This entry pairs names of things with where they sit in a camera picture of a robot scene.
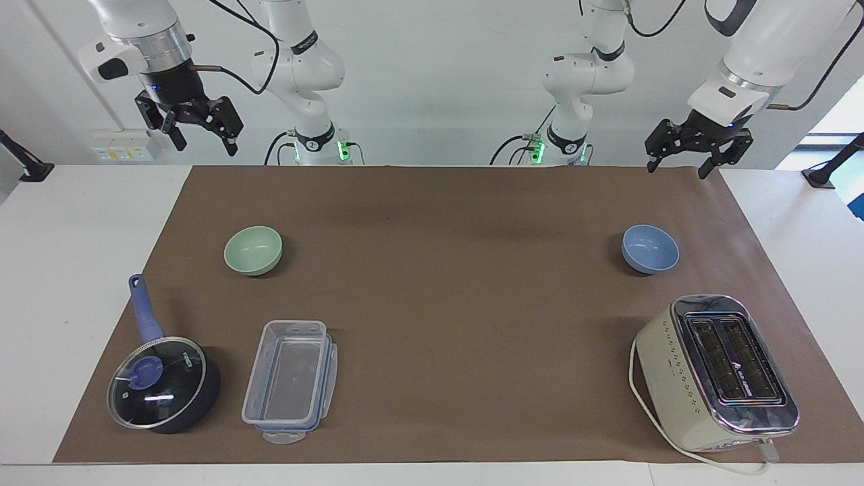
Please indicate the green bowl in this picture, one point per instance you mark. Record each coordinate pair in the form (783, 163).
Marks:
(253, 251)

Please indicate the blue saucepan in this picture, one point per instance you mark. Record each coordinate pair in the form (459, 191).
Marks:
(202, 398)

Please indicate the glass lid with blue knob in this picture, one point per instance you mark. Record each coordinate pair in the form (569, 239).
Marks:
(156, 383)

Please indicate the white wall socket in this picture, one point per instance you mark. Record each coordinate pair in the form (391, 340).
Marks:
(123, 146)

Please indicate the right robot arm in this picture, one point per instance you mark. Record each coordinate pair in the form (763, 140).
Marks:
(307, 64)

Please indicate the blue bowl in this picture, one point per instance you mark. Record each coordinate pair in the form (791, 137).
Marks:
(650, 251)

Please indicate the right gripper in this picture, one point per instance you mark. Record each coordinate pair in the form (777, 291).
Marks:
(177, 86)

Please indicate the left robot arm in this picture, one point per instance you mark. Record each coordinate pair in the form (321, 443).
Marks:
(584, 71)

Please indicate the cream toaster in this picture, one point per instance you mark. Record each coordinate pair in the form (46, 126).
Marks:
(682, 385)

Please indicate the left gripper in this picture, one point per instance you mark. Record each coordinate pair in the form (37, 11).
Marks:
(709, 128)

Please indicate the black stand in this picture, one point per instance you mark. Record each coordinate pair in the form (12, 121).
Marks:
(833, 165)
(23, 162)

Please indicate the clear plastic container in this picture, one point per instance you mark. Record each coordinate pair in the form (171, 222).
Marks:
(290, 381)

